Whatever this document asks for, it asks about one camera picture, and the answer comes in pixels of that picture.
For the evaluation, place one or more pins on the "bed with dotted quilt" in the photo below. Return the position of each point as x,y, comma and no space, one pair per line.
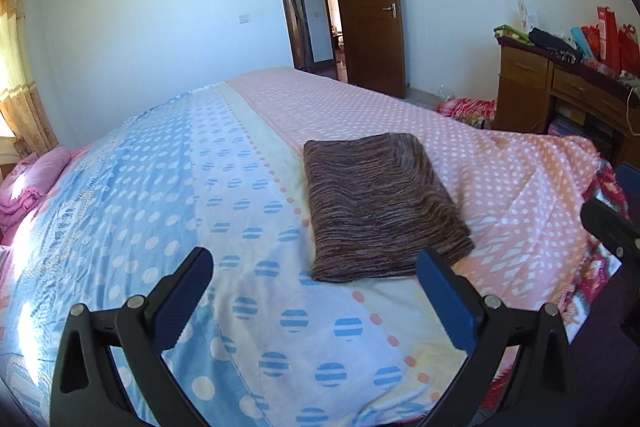
225,207

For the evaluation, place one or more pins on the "yellow patterned curtain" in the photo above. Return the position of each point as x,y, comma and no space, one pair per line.
20,82

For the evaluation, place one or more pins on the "light blue bag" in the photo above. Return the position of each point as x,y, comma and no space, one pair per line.
582,41

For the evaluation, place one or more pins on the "dark purple cloth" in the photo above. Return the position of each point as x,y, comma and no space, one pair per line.
610,372

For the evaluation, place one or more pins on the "wide red gift bag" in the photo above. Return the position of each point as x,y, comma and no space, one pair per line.
629,52

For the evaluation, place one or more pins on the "white wall switch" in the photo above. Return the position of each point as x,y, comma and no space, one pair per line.
244,18

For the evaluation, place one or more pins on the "red floral blanket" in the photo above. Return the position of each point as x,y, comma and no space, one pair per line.
600,277

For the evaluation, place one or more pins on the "brown wooden door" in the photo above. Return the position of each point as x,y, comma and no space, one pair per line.
372,32

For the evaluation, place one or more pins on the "green cloth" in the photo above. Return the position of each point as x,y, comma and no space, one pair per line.
510,33

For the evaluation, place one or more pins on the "black bag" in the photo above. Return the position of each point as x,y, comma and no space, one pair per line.
552,44

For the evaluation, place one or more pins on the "white box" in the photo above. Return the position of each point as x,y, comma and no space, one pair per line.
527,14

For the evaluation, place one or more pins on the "pink pillows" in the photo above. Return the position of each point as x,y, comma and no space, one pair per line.
35,182

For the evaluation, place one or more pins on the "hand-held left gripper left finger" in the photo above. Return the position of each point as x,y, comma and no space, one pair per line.
185,287

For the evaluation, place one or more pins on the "wooden desk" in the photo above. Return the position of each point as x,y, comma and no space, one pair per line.
525,92

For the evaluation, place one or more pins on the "brown door frame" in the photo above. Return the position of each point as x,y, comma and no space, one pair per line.
282,7

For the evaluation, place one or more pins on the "tall red gift bag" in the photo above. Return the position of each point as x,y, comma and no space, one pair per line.
608,34

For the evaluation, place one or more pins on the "brown knitted sweater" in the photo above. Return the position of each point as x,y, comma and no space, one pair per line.
375,207

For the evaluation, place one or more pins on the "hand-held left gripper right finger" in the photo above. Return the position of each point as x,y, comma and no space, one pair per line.
445,302

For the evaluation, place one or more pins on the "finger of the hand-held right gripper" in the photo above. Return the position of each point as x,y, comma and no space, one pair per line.
629,184
607,224

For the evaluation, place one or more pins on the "red striped cloth pile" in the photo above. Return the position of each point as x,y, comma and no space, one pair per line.
465,109

